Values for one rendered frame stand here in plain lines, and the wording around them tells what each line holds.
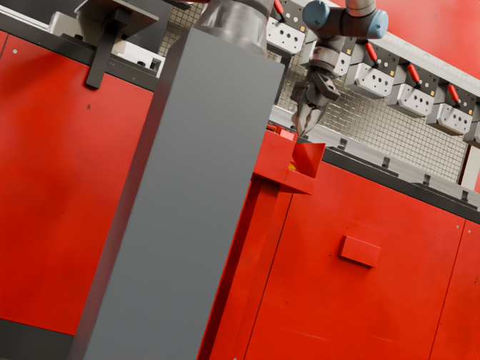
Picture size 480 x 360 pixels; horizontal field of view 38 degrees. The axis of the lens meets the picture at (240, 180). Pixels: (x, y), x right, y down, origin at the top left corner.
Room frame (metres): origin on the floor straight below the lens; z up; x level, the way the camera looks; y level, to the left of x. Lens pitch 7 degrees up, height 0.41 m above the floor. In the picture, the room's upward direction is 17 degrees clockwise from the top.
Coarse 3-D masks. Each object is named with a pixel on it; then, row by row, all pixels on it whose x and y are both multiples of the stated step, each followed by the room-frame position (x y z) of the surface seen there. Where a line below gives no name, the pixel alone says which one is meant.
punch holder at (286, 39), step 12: (288, 0) 2.27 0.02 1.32; (276, 12) 2.26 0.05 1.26; (288, 12) 2.28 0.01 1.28; (300, 12) 2.29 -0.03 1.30; (276, 24) 2.26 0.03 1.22; (288, 24) 2.28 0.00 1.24; (300, 24) 2.30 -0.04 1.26; (276, 36) 2.27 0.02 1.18; (288, 36) 2.30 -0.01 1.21; (300, 36) 2.30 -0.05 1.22; (276, 48) 2.30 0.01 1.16; (288, 48) 2.29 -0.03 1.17; (300, 48) 2.31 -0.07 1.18
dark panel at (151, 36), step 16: (0, 0) 2.42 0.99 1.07; (16, 0) 2.44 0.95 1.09; (32, 0) 2.46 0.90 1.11; (48, 0) 2.48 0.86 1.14; (64, 0) 2.50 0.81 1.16; (80, 0) 2.52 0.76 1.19; (128, 0) 2.59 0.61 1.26; (144, 0) 2.62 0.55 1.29; (160, 0) 2.64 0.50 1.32; (32, 16) 2.47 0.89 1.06; (48, 16) 2.49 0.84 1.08; (160, 16) 2.65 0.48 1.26; (144, 32) 2.64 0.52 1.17; (160, 32) 2.66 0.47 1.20; (144, 48) 2.64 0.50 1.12
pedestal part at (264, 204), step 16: (256, 192) 1.89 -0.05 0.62; (272, 192) 1.90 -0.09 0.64; (256, 208) 1.88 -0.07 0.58; (272, 208) 1.90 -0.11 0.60; (240, 224) 1.92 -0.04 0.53; (256, 224) 1.89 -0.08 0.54; (240, 240) 1.90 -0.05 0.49; (256, 240) 1.90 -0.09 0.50; (240, 256) 1.88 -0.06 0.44; (256, 256) 1.90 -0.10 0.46; (224, 272) 1.93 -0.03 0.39; (240, 272) 1.89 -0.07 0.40; (224, 288) 1.91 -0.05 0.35; (240, 288) 1.89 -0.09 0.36; (224, 304) 1.88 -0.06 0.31; (240, 304) 1.90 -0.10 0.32; (224, 320) 1.88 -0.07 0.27; (240, 320) 1.91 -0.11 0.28; (208, 336) 1.91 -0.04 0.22; (224, 336) 1.89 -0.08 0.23; (208, 352) 1.89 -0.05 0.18; (224, 352) 1.90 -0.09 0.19
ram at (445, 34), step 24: (336, 0) 2.35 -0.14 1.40; (384, 0) 2.43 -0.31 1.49; (408, 0) 2.47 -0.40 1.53; (432, 0) 2.51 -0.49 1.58; (456, 0) 2.56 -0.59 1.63; (408, 24) 2.48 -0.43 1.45; (432, 24) 2.52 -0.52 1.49; (456, 24) 2.57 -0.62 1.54; (384, 48) 2.45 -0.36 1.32; (432, 48) 2.54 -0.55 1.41; (456, 48) 2.58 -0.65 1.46; (432, 72) 2.55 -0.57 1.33
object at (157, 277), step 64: (192, 64) 1.15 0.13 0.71; (256, 64) 1.18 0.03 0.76; (192, 128) 1.16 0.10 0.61; (256, 128) 1.19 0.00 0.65; (128, 192) 1.23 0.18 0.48; (192, 192) 1.17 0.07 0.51; (128, 256) 1.15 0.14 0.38; (192, 256) 1.18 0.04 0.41; (128, 320) 1.16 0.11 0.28; (192, 320) 1.19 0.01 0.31
